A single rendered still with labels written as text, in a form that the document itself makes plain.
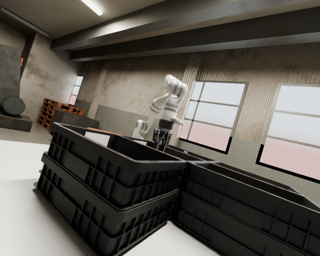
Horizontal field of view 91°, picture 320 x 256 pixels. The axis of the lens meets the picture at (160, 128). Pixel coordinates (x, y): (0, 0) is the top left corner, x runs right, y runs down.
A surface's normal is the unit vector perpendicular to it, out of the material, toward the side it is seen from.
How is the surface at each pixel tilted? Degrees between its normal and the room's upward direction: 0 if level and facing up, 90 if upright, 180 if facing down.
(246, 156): 90
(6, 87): 90
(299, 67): 90
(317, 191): 90
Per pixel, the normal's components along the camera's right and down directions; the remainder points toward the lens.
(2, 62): 0.69, 0.19
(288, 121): -0.58, -0.20
